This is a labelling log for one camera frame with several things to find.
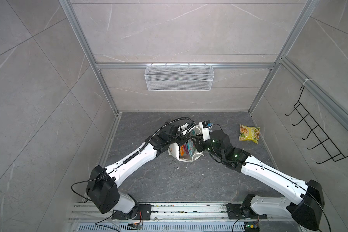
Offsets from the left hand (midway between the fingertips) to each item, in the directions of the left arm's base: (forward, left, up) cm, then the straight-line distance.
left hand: (187, 127), depth 78 cm
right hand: (-5, -3, 0) cm, 6 cm away
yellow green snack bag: (+9, -47, -21) cm, 52 cm away
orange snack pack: (-6, +3, -15) cm, 17 cm away
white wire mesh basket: (+42, +2, +4) cm, 42 cm away
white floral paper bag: (-7, -1, -17) cm, 18 cm away
